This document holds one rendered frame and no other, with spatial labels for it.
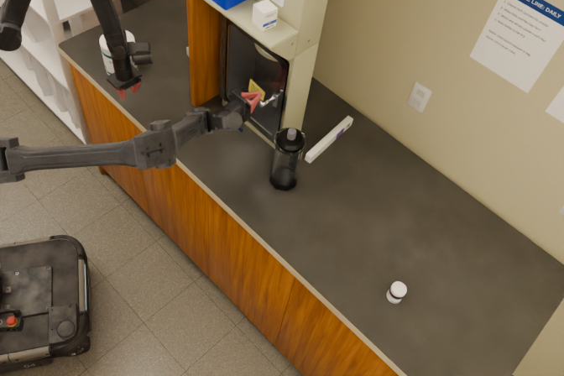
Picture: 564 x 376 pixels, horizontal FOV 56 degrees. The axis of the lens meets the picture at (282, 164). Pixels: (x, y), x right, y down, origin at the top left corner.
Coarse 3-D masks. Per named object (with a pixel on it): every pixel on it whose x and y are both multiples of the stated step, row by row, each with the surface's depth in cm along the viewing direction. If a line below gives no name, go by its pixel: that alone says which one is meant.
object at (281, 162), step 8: (304, 136) 174; (304, 144) 172; (280, 152) 172; (288, 152) 169; (296, 152) 170; (280, 160) 175; (288, 160) 174; (296, 160) 175; (272, 168) 185; (280, 168) 178; (288, 168) 177; (296, 168) 180; (272, 176) 186; (280, 176) 182; (288, 176) 181; (296, 176) 186; (280, 184) 185; (288, 184) 185
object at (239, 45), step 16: (240, 32) 171; (240, 48) 176; (256, 48) 169; (240, 64) 181; (256, 64) 174; (272, 64) 168; (288, 64) 162; (240, 80) 187; (256, 80) 179; (272, 80) 172; (224, 96) 202; (256, 112) 191; (272, 112) 183; (256, 128) 197; (272, 128) 188
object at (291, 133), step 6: (282, 132) 172; (288, 132) 169; (294, 132) 169; (282, 138) 171; (288, 138) 171; (294, 138) 171; (300, 138) 172; (282, 144) 170; (288, 144) 170; (294, 144) 170; (300, 144) 171
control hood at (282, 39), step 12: (204, 0) 158; (252, 0) 159; (228, 12) 154; (240, 12) 155; (252, 12) 155; (240, 24) 152; (252, 24) 152; (276, 24) 153; (288, 24) 154; (252, 36) 151; (264, 36) 149; (276, 36) 150; (288, 36) 151; (276, 48) 149; (288, 48) 154
